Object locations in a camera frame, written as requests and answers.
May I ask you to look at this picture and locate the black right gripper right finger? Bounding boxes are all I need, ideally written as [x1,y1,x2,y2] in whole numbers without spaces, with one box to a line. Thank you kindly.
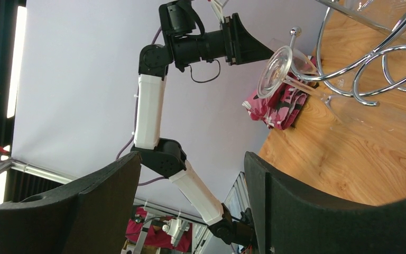
[244,152,406,253]

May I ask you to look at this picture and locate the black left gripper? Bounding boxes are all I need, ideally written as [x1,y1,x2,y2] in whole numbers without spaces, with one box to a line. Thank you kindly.
[172,13,274,72]

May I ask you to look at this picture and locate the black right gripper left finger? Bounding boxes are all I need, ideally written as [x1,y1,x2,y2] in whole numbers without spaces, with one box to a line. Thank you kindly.
[0,152,141,253]

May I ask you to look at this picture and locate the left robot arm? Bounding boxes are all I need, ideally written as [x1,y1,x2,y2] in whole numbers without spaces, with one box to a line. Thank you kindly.
[131,1,273,247]

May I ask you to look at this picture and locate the chrome wine glass rack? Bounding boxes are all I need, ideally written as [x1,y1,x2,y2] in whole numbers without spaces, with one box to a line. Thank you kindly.
[290,1,406,106]

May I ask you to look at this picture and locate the pink camouflage cloth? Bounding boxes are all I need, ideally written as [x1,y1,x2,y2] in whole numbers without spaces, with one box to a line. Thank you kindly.
[242,56,319,131]

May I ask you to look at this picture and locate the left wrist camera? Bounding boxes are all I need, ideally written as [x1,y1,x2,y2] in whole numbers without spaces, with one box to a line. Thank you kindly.
[208,0,229,23]

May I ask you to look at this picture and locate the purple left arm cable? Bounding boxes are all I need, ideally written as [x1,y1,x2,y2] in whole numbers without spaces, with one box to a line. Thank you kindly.
[115,26,167,186]

